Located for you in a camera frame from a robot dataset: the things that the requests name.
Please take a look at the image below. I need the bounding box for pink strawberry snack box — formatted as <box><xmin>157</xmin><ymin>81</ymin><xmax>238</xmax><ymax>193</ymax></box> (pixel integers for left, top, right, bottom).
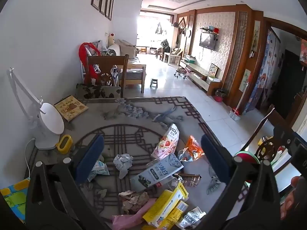
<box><xmin>151</xmin><ymin>124</ymin><xmax>180</xmax><ymax>160</ymax></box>

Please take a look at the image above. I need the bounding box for white cable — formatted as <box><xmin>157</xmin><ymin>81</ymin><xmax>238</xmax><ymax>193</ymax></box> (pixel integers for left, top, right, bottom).
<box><xmin>23</xmin><ymin>138</ymin><xmax>37</xmax><ymax>181</ymax></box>

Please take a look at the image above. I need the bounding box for wooden chair with floral cushion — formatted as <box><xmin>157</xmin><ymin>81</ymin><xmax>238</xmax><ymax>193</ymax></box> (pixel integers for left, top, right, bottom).
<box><xmin>75</xmin><ymin>55</ymin><xmax>130</xmax><ymax>99</ymax></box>

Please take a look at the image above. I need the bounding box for coffee table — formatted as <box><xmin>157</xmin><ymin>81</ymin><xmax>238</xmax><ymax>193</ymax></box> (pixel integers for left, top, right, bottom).
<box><xmin>167</xmin><ymin>52</ymin><xmax>183</xmax><ymax>66</ymax></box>

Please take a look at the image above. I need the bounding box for silver printed wrapper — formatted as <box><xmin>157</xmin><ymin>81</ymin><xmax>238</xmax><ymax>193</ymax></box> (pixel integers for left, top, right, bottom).
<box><xmin>176</xmin><ymin>207</ymin><xmax>207</xmax><ymax>229</ymax></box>

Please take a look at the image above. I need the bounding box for wooden sofa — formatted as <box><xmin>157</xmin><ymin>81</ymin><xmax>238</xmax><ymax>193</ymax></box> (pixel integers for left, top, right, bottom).
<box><xmin>113</xmin><ymin>39</ymin><xmax>147</xmax><ymax>94</ymax></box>

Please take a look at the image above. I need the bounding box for rolling stool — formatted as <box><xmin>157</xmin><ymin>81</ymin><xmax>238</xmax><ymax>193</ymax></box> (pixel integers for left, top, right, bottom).
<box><xmin>176</xmin><ymin>67</ymin><xmax>188</xmax><ymax>80</ymax></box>

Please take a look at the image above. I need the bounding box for white desk lamp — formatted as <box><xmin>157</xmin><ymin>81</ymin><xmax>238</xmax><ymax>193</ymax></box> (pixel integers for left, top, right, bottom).
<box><xmin>7</xmin><ymin>68</ymin><xmax>65</xmax><ymax>150</ymax></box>

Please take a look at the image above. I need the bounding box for white paper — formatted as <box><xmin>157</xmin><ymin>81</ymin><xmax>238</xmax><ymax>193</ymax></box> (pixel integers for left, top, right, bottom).
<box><xmin>113</xmin><ymin>154</ymin><xmax>133</xmax><ymax>179</ymax></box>

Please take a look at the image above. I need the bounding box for carved dark wooden chair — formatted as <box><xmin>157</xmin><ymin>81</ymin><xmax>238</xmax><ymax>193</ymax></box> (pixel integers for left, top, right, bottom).
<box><xmin>240</xmin><ymin>104</ymin><xmax>307</xmax><ymax>180</ymax></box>

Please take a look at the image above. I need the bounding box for framed flower picture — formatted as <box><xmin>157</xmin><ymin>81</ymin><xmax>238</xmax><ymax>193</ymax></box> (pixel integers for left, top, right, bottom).
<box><xmin>241</xmin><ymin>68</ymin><xmax>252</xmax><ymax>90</ymax></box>

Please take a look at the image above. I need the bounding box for blue printed curtain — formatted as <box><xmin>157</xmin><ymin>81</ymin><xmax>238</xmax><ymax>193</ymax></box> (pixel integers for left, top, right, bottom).
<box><xmin>244</xmin><ymin>28</ymin><xmax>281</xmax><ymax>115</ymax></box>

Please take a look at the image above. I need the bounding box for red flower pot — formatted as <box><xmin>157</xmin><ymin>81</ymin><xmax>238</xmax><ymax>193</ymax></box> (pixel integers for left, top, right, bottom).
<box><xmin>214</xmin><ymin>89</ymin><xmax>227</xmax><ymax>102</ymax></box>

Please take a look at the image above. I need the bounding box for colourful book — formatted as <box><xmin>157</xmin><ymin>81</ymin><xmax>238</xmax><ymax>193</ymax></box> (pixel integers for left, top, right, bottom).
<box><xmin>0</xmin><ymin>178</ymin><xmax>31</xmax><ymax>224</ymax></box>

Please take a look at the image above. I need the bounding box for red bag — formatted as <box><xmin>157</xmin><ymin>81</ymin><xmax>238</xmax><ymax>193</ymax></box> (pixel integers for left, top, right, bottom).
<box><xmin>79</xmin><ymin>42</ymin><xmax>102</xmax><ymax>85</ymax></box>

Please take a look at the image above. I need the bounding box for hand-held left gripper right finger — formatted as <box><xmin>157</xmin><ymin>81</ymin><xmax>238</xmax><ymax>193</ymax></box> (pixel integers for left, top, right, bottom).
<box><xmin>192</xmin><ymin>134</ymin><xmax>281</xmax><ymax>230</ymax></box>

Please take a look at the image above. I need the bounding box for yellow plastic toy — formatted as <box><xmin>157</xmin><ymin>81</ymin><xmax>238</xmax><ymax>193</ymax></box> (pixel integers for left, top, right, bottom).
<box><xmin>258</xmin><ymin>136</ymin><xmax>274</xmax><ymax>147</ymax></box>

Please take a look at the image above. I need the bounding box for yellow medicine box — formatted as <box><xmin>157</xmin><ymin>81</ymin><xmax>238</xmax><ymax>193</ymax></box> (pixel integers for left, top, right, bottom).
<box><xmin>156</xmin><ymin>201</ymin><xmax>190</xmax><ymax>230</ymax></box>
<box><xmin>143</xmin><ymin>182</ymin><xmax>189</xmax><ymax>228</ymax></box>

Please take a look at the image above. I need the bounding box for dark door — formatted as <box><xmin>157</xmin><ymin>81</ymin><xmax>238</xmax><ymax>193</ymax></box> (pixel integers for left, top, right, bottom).
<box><xmin>278</xmin><ymin>49</ymin><xmax>301</xmax><ymax>121</ymax></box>

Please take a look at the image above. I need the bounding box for grey milk carton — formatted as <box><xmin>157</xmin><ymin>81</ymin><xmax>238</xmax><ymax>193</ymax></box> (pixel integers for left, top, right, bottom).
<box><xmin>130</xmin><ymin>153</ymin><xmax>184</xmax><ymax>192</ymax></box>

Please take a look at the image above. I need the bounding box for brown chocolate wrapper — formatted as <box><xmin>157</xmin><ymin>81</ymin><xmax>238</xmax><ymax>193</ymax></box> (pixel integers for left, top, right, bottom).
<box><xmin>174</xmin><ymin>173</ymin><xmax>202</xmax><ymax>188</ymax></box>

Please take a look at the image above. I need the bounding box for person's right hand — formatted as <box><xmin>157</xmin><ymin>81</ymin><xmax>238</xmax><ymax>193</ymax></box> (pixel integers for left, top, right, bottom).
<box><xmin>281</xmin><ymin>176</ymin><xmax>302</xmax><ymax>219</ymax></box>

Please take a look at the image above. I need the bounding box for white metal rack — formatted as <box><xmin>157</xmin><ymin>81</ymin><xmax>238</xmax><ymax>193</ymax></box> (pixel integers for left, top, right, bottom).
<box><xmin>82</xmin><ymin>41</ymin><xmax>121</xmax><ymax>87</ymax></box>

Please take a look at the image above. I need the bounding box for small blue white carton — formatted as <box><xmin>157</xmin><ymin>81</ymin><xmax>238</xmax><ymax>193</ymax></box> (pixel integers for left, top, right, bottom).
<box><xmin>87</xmin><ymin>160</ymin><xmax>110</xmax><ymax>182</ymax></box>

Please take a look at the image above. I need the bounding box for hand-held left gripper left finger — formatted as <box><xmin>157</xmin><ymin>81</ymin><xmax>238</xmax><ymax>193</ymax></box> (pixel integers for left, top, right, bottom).
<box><xmin>25</xmin><ymin>134</ymin><xmax>108</xmax><ymax>230</ymax></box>

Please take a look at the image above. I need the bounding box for red basin with green rim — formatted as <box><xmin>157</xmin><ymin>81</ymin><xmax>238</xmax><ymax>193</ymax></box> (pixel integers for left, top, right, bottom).
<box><xmin>234</xmin><ymin>150</ymin><xmax>259</xmax><ymax>165</ymax></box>

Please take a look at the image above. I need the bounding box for white mop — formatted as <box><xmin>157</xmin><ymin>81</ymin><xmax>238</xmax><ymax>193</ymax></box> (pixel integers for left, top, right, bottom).
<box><xmin>229</xmin><ymin>76</ymin><xmax>253</xmax><ymax>121</ymax></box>

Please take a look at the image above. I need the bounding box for wooden television cabinet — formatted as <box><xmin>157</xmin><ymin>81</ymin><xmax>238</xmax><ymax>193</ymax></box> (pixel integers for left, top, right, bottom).
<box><xmin>180</xmin><ymin>57</ymin><xmax>222</xmax><ymax>95</ymax></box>

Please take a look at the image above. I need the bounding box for brown picture book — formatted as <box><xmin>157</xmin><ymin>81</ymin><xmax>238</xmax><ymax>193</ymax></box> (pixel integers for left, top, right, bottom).
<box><xmin>54</xmin><ymin>95</ymin><xmax>89</xmax><ymax>122</ymax></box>

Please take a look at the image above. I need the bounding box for pink plastic bag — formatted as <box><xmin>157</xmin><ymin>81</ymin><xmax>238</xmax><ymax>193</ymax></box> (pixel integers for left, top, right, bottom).
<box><xmin>112</xmin><ymin>198</ymin><xmax>163</xmax><ymax>230</ymax></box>

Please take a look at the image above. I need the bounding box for television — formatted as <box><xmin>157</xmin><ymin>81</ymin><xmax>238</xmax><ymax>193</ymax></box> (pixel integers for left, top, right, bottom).
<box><xmin>199</xmin><ymin>32</ymin><xmax>216</xmax><ymax>50</ymax></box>

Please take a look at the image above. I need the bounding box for framed geometric picture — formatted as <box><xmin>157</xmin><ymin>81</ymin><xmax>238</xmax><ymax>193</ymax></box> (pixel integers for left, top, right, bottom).
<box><xmin>209</xmin><ymin>63</ymin><xmax>219</xmax><ymax>78</ymax></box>

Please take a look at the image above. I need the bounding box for red lantern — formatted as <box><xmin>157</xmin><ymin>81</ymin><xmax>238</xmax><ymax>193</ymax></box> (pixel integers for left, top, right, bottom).
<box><xmin>299</xmin><ymin>39</ymin><xmax>307</xmax><ymax>68</ymax></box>

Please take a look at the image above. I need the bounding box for brown paper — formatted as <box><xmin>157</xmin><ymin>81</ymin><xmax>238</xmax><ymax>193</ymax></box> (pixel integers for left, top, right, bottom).
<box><xmin>118</xmin><ymin>190</ymin><xmax>156</xmax><ymax>214</ymax></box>

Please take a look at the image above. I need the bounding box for orange snack wrapper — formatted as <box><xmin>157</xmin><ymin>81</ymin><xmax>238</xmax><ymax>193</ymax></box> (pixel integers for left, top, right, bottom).
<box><xmin>177</xmin><ymin>135</ymin><xmax>205</xmax><ymax>161</ymax></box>

